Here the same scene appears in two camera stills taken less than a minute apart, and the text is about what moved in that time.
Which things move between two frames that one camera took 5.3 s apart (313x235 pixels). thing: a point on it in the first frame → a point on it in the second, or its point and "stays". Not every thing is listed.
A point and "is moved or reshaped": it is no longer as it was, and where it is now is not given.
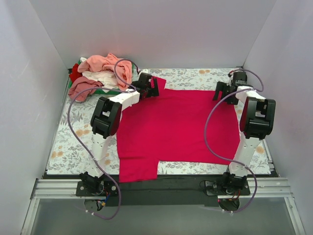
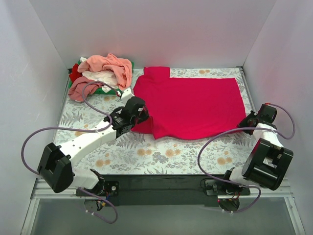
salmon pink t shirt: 122,68 stays
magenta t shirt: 176,125 is moved or reshaped
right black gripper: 224,90 → 246,121
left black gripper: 151,86 → 143,116
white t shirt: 107,78 stays
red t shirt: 75,74 stays
